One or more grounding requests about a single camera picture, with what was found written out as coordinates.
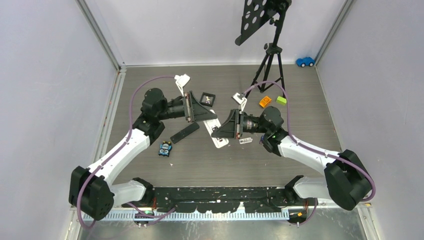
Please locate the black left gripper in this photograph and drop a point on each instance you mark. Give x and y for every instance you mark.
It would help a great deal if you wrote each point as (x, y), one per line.
(194, 111)

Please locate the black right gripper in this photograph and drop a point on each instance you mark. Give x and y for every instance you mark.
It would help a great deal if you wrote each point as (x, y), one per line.
(232, 128)

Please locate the black tripod stand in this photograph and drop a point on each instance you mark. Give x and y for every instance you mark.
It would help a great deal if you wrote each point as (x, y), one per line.
(257, 13)

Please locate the blue robot face toy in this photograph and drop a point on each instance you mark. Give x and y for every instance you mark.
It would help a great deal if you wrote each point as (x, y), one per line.
(165, 149)

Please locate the orange toy brick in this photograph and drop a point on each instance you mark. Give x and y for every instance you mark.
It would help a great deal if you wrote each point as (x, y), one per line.
(265, 101)

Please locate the blue toy car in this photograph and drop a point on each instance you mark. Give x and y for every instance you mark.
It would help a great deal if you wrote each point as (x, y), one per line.
(305, 62)

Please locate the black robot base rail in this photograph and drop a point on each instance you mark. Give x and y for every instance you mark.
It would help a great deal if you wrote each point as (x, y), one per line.
(221, 199)

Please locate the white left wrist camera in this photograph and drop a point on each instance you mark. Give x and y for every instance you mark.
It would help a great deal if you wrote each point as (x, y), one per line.
(181, 81)

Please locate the green toy brick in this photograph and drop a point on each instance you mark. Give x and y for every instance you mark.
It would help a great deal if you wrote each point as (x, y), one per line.
(281, 100)

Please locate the black square frame box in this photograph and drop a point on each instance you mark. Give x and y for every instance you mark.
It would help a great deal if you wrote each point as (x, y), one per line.
(207, 99)

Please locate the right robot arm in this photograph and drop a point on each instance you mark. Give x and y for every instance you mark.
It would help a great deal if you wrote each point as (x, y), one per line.
(344, 179)

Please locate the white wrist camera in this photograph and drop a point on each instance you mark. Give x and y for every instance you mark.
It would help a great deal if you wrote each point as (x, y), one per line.
(241, 100)
(181, 81)

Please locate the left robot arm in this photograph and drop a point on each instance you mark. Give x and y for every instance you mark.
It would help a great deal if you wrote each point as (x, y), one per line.
(92, 189)

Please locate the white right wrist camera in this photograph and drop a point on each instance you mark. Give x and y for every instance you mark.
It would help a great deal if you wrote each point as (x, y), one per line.
(241, 100)

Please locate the white battery cover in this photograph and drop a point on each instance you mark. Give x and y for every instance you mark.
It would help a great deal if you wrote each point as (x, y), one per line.
(245, 140)

